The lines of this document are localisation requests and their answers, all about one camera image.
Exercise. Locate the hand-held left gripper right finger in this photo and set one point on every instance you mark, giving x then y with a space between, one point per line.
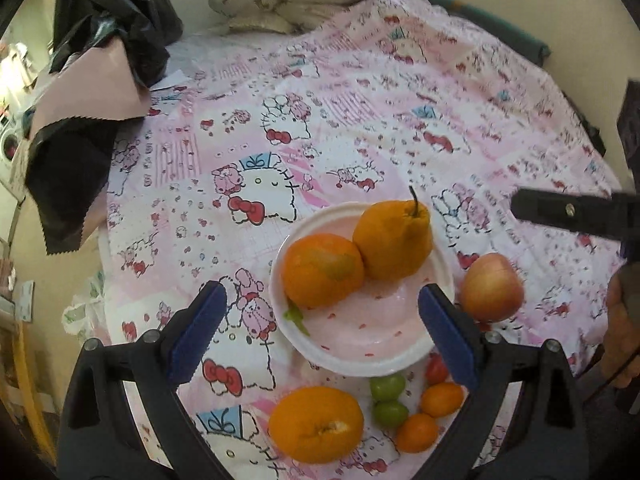
447 332

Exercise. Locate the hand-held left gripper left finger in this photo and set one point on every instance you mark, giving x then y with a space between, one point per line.
197 332

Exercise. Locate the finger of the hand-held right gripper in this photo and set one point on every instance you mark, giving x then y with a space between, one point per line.
560 207

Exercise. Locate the red cherry tomato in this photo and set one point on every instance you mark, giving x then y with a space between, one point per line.
436 371

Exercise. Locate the red yellow apple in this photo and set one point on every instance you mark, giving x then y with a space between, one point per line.
492 287

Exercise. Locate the small tangerine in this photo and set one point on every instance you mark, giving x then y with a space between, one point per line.
416 432
442 400

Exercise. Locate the white bowl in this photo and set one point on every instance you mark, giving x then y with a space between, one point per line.
370 320

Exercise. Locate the large orange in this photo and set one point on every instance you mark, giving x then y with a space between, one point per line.
315 425

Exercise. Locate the person's right hand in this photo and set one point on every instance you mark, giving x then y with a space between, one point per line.
622 340

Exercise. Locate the small green fruit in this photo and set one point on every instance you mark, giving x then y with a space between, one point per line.
390 414
387 387

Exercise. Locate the yellow pear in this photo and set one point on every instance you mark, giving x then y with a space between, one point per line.
395 240

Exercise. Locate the white plastic bag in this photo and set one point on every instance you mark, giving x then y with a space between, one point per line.
85 305

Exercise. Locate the orange with brown patch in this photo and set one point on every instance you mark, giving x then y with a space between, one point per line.
320 272

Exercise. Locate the pink cartoon printed blanket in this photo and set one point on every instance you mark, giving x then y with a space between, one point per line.
400 125

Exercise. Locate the white paper sheet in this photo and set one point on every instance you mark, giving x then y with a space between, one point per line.
170 79

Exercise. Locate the pink and black cloth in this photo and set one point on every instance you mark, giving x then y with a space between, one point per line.
90 95

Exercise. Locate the white washing machine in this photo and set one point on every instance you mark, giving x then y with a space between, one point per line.
10 147

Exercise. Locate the black jacket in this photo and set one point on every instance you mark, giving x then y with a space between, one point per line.
125 20

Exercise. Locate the teal padded rail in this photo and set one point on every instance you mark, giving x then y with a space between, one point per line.
500 25

